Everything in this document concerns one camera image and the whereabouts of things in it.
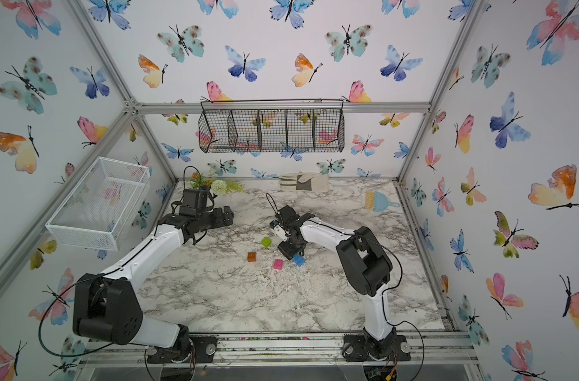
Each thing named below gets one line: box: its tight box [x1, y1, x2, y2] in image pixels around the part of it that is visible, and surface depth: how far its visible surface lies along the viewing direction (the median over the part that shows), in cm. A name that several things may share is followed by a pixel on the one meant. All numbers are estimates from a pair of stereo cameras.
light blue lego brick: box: [291, 253, 306, 267], surface depth 94 cm
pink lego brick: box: [273, 259, 284, 270], surface depth 93 cm
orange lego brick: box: [247, 251, 258, 263], surface depth 95 cm
